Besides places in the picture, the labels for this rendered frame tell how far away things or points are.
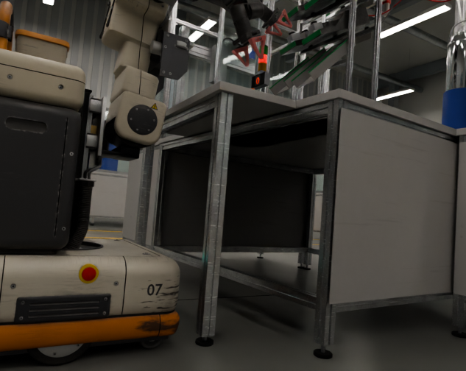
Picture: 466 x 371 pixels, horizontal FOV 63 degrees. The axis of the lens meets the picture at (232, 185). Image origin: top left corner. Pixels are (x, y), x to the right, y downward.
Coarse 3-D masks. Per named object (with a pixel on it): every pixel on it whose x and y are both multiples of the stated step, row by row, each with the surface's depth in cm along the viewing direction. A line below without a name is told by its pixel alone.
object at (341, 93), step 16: (320, 96) 130; (336, 96) 124; (352, 96) 127; (384, 112) 137; (400, 112) 142; (320, 128) 169; (432, 128) 154; (448, 128) 160; (208, 144) 236; (272, 144) 219; (288, 144) 215; (304, 144) 211; (320, 144) 207; (272, 160) 287; (288, 160) 280; (304, 160) 274; (320, 160) 268
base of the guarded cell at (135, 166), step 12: (156, 144) 256; (156, 156) 254; (132, 168) 293; (156, 168) 252; (132, 180) 290; (156, 180) 250; (132, 192) 287; (132, 204) 285; (132, 216) 282; (132, 228) 279; (132, 240) 282; (300, 252) 321; (300, 264) 321
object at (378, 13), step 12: (300, 0) 189; (300, 24) 188; (348, 24) 161; (348, 36) 161; (348, 48) 160; (348, 60) 160; (348, 72) 159; (372, 72) 170; (348, 84) 158; (372, 84) 169; (372, 96) 169
